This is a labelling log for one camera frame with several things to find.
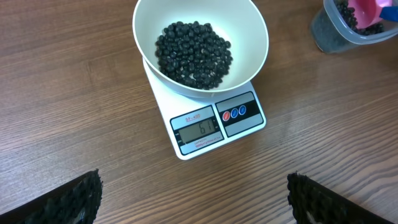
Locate white digital kitchen scale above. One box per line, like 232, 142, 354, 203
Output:
143, 62, 267, 160

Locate clear plastic food container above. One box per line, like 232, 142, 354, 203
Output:
310, 0, 397, 54

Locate white bowl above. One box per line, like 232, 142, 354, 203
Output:
132, 0, 269, 98

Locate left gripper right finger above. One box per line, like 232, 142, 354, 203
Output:
287, 172, 392, 224

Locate pink scoop with blue handle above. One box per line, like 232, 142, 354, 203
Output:
348, 0, 397, 29

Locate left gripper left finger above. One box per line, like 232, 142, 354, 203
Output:
1, 169, 103, 224

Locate black beans in bowl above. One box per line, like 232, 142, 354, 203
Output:
155, 21, 233, 90

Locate black beans in container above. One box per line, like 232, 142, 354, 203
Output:
334, 0, 384, 35

